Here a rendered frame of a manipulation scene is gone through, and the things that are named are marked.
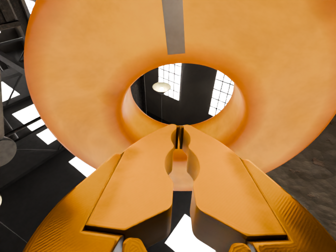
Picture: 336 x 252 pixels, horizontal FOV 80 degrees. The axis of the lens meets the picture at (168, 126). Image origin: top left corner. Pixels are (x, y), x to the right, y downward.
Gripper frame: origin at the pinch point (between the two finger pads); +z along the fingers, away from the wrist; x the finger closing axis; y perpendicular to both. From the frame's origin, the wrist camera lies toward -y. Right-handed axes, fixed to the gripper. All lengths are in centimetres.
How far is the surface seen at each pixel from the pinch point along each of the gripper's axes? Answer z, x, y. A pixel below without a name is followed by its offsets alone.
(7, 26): 300, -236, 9
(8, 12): 306, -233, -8
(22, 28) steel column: 701, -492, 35
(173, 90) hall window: 842, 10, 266
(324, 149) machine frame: 18.7, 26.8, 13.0
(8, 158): 169, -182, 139
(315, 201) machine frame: 19.5, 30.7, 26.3
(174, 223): 426, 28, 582
